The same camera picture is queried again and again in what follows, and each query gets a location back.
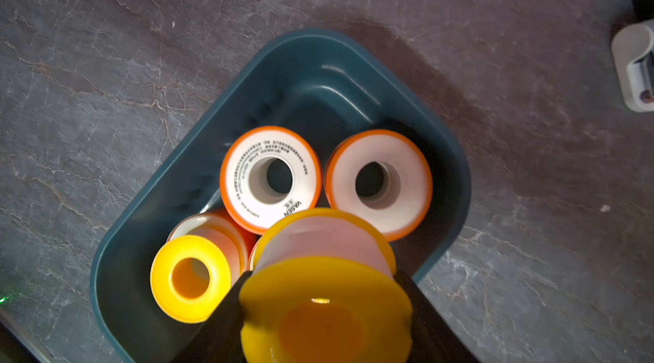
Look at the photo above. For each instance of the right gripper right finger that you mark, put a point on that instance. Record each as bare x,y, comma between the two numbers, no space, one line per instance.
432,338

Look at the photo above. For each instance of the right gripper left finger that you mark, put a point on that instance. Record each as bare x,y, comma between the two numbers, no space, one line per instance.
219,339

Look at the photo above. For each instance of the yellow tape roll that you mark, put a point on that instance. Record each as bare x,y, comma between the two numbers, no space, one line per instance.
189,277
323,290

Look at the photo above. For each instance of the teal storage box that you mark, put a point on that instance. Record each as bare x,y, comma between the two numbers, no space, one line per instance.
326,87

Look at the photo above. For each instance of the black white stapler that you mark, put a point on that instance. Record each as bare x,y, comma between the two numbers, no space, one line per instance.
632,49

